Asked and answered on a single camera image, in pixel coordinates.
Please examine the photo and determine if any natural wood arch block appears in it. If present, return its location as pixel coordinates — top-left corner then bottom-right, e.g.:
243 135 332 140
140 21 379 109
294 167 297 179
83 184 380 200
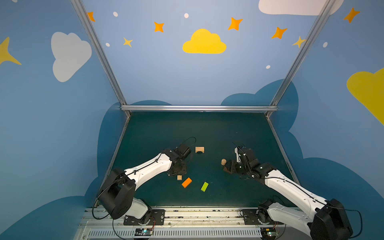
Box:
195 147 205 153

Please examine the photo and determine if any orange wood block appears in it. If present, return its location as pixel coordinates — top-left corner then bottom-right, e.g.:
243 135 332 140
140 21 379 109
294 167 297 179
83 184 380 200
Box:
182 178 192 188

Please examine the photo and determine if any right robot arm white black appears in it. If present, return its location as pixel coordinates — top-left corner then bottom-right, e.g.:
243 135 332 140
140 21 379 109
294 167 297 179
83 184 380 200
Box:
223 145 353 240

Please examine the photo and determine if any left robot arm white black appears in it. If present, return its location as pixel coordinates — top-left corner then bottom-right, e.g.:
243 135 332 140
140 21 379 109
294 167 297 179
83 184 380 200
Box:
97 144 191 225

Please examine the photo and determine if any lime green wood block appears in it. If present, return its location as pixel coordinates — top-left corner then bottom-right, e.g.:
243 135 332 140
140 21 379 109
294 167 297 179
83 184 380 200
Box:
201 182 209 192

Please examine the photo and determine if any right green circuit board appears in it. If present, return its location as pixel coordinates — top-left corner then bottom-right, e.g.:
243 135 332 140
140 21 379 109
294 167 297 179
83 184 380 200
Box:
260 228 278 240

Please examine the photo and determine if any green circuit board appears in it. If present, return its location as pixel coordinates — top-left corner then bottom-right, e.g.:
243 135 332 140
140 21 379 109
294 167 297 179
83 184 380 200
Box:
260 228 278 240
134 229 154 238

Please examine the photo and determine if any left green circuit board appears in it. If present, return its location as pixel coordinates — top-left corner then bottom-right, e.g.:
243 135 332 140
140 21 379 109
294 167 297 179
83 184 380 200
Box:
134 229 154 238

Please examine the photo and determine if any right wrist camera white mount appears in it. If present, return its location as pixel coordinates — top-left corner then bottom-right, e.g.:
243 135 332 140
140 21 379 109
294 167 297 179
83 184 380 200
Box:
234 147 242 163

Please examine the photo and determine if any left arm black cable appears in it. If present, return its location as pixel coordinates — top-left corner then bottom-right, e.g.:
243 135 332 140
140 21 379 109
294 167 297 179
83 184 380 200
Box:
91 136 197 240

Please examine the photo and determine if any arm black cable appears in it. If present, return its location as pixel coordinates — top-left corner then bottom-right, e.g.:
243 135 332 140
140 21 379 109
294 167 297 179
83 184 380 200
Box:
91 136 197 240
263 176 364 239

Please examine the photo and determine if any right side floor rail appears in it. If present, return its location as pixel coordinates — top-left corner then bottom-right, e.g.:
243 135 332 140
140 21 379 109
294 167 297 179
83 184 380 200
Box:
267 118 300 185

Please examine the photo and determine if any floor rail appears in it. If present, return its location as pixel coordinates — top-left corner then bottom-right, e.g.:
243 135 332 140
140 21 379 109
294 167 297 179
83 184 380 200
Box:
267 118 300 185
91 115 132 208

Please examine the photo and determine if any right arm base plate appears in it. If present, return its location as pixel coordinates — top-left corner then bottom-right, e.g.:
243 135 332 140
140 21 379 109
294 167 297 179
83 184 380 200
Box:
240 209 283 225

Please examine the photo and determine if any left side floor rail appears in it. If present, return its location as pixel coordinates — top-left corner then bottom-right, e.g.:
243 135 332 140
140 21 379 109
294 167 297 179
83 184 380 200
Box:
91 115 132 208

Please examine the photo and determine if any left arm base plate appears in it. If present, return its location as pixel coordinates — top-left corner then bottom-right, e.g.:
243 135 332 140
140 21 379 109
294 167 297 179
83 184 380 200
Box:
124 209 165 226

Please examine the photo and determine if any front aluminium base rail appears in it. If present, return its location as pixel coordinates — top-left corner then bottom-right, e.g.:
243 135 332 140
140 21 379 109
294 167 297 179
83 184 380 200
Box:
74 206 310 240

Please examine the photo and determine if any back horizontal aluminium rail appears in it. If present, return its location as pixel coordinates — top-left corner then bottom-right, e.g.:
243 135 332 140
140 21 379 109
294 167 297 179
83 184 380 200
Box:
121 105 278 112

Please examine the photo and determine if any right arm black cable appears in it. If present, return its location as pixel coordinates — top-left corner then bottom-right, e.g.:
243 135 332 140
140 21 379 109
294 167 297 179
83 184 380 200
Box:
263 176 364 239

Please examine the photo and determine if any left corner aluminium post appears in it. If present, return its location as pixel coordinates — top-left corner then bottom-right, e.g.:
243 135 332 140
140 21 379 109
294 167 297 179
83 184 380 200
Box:
71 0 127 107

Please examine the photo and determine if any corner aluminium post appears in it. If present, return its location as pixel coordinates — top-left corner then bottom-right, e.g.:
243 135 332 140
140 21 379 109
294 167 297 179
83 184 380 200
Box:
266 0 337 120
71 0 127 107

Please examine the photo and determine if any right corner aluminium post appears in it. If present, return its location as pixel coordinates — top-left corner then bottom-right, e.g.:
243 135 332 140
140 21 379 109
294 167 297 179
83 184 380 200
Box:
266 0 337 120

